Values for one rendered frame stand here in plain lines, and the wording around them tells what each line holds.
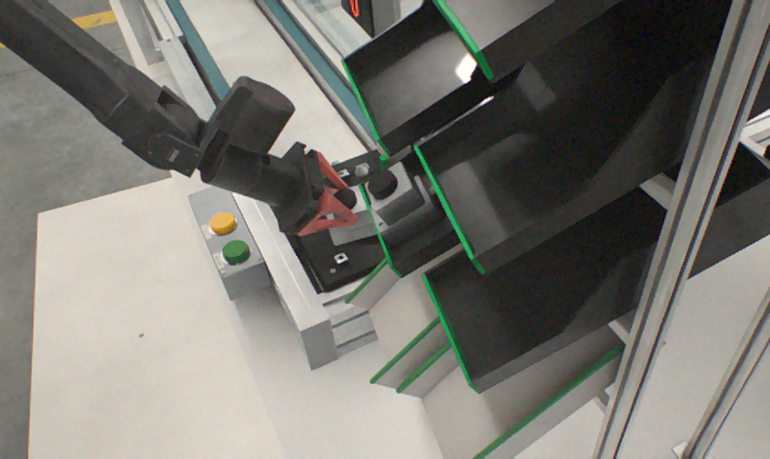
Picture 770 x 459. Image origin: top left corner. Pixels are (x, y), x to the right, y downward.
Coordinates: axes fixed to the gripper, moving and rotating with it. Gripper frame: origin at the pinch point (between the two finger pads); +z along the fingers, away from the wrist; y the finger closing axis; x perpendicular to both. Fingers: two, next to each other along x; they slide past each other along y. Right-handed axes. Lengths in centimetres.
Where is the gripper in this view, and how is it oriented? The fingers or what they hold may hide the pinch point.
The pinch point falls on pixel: (347, 206)
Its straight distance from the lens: 88.8
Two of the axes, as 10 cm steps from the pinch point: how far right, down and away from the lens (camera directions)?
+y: -2.1, -7.9, 5.8
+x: -6.3, 5.6, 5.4
